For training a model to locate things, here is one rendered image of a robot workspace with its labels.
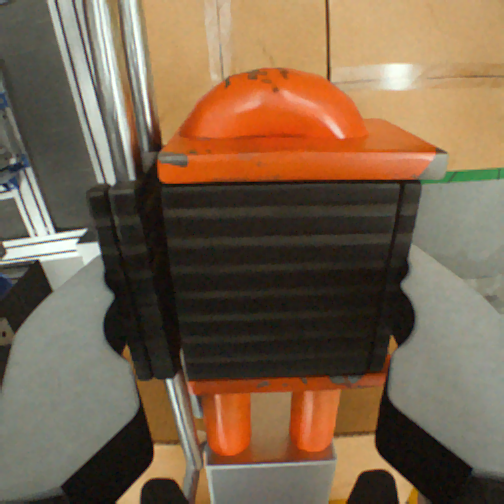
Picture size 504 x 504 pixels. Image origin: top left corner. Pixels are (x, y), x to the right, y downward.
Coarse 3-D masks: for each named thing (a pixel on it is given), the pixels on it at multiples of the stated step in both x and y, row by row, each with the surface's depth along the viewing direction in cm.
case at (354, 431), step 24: (144, 384) 46; (144, 408) 42; (168, 408) 42; (360, 408) 42; (168, 432) 40; (336, 432) 39; (360, 432) 39; (168, 456) 39; (360, 456) 41; (144, 480) 42; (336, 480) 43
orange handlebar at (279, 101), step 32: (224, 96) 10; (256, 96) 10; (288, 96) 10; (320, 96) 10; (192, 128) 10; (224, 128) 10; (256, 128) 10; (288, 128) 10; (320, 128) 10; (352, 128) 10; (224, 416) 16; (320, 416) 16; (224, 448) 17; (320, 448) 17
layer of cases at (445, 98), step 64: (192, 0) 64; (256, 0) 64; (320, 0) 64; (384, 0) 64; (448, 0) 64; (192, 64) 69; (256, 64) 69; (320, 64) 70; (384, 64) 70; (448, 64) 70; (448, 128) 76
